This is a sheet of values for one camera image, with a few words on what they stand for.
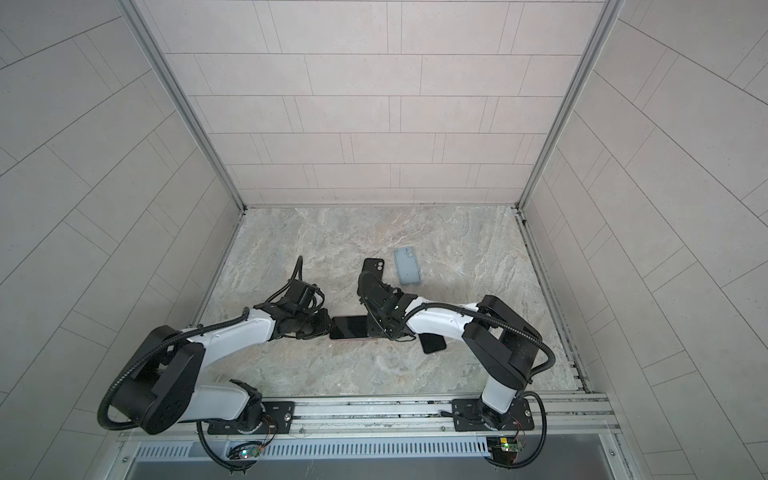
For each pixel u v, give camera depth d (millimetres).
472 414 713
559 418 722
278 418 708
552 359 418
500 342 449
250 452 643
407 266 995
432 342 820
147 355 402
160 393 408
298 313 694
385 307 665
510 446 680
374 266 993
